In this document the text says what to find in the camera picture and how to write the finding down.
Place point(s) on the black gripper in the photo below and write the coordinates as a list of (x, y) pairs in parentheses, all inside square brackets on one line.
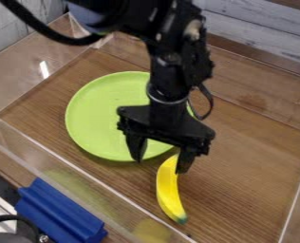
[(164, 121)]

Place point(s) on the yellow toy banana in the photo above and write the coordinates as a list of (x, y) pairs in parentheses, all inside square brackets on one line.
[(168, 192)]

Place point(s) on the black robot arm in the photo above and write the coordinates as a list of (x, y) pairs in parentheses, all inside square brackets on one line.
[(172, 28)]

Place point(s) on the green round plate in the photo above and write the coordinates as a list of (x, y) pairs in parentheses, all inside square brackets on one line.
[(90, 115)]

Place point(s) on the blue plastic block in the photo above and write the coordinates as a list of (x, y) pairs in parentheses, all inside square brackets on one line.
[(60, 217)]

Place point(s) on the clear acrylic corner bracket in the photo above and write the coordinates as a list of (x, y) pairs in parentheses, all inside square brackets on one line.
[(81, 32)]

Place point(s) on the clear acrylic enclosure wall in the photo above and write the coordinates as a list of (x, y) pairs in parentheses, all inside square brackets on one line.
[(239, 189)]

